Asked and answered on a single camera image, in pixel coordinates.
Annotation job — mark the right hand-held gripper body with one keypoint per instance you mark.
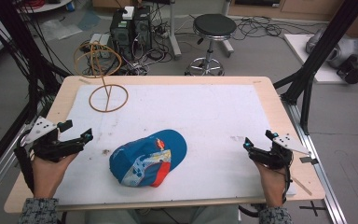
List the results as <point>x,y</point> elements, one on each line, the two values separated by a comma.
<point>276,157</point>

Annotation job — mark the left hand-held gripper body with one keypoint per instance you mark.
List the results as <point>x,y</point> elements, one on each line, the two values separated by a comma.
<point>45,146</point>

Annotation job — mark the person's right hand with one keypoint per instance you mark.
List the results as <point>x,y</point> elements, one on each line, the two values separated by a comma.
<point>273,186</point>

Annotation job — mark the person's left hand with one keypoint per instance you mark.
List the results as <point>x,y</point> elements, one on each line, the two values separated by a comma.
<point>46,177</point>

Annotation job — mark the thin wooden stick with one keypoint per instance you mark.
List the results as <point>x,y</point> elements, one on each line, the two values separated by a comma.
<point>302,186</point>

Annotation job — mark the white table mat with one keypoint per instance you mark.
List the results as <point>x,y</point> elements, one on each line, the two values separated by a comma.
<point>205,118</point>

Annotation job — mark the blue printed baseball cap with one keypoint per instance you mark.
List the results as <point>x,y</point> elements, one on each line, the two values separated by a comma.
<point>146,158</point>

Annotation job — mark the white power strip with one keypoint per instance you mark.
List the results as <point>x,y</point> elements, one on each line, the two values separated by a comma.
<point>99,42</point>

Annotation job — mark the white floor board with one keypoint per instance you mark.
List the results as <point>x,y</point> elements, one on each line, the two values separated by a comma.
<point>298,46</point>

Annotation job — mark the clear plastic sheet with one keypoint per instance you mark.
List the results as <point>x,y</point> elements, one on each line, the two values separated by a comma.
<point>59,29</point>

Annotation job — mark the black computer tower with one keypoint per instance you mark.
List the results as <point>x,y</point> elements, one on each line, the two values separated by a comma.
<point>142,29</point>
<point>121,34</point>

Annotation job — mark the grey robot device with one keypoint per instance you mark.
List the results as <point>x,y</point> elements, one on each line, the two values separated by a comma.
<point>343,53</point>

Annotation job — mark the black round stool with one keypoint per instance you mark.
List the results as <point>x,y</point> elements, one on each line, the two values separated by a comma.
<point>214,26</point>

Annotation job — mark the white box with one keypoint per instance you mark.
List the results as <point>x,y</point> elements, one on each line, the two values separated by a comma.
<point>128,12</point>

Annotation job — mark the grey desk leg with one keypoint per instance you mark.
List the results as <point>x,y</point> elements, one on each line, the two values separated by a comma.
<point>174,31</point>

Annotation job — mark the small grey metal bracket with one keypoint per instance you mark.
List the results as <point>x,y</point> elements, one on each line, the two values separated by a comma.
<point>308,160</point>

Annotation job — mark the aluminium rail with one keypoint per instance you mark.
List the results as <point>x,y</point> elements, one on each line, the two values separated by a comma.
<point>0,168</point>
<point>320,168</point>

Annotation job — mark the black frame post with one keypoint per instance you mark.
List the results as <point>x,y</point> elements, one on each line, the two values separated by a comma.
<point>320,53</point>
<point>15,40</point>

